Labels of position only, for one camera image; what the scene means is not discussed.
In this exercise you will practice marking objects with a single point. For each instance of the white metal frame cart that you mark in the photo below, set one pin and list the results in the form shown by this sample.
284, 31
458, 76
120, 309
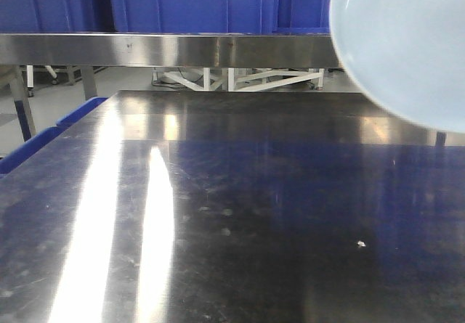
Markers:
235, 79

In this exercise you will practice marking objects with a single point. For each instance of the steel shelf leg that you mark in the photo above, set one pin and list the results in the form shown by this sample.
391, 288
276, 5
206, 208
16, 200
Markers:
88, 81
22, 106

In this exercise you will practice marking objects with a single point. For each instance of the light blue plate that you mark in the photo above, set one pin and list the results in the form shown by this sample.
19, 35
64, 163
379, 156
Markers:
407, 56

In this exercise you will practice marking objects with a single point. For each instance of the stainless steel shelf rail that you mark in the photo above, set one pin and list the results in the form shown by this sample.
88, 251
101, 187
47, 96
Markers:
169, 50

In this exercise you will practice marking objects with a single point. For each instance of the middle blue shelf crate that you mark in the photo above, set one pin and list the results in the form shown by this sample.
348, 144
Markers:
258, 17

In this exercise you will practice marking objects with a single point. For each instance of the blue shelf crate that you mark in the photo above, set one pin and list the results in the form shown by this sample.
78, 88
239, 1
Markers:
56, 16
258, 17
303, 16

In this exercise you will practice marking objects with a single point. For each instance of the blue floor bin near left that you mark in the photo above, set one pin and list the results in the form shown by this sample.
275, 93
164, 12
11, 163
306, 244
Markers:
28, 149

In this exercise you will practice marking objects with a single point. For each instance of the left steel shelf leg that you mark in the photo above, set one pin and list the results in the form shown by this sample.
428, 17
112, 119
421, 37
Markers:
22, 106

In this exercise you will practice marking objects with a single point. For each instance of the left blue shelf crate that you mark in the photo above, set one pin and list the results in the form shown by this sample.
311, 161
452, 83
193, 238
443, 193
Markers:
56, 16

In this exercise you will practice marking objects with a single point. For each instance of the right blue shelf crate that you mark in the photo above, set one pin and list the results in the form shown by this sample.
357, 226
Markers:
303, 16

